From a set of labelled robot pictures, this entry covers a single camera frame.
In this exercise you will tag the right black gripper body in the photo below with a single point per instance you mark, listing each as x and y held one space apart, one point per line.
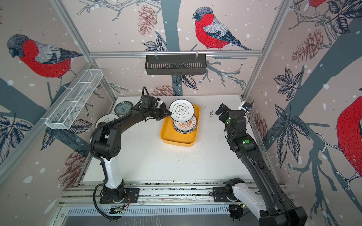
226 118

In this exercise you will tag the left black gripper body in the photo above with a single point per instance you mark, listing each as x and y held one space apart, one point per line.
157 113

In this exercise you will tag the white flower plate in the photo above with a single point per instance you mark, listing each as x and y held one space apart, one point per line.
182 110
106 118

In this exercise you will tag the yellow plastic bin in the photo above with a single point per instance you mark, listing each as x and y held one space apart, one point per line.
170 136

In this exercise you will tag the small green patterned plate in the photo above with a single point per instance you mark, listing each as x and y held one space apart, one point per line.
123 108

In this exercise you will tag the orange sunburst plate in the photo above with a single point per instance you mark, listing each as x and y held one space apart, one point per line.
186 126

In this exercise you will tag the dark rim plate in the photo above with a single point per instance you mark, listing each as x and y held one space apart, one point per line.
185 132

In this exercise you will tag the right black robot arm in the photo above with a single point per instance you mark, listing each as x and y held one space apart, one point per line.
273 207

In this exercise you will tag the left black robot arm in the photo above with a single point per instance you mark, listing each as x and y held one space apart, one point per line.
105 142

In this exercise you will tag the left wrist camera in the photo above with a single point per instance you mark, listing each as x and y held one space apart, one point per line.
160 104

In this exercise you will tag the black hanging wire basket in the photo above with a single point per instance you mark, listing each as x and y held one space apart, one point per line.
176 64

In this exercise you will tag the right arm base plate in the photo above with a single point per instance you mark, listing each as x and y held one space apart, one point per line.
222 194

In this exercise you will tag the aluminium mounting rail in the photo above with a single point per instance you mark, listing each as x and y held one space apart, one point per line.
165 193

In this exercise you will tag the white mesh wall shelf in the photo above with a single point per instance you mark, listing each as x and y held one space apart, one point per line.
76 97

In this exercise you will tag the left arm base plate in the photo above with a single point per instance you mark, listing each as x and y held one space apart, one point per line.
131 195

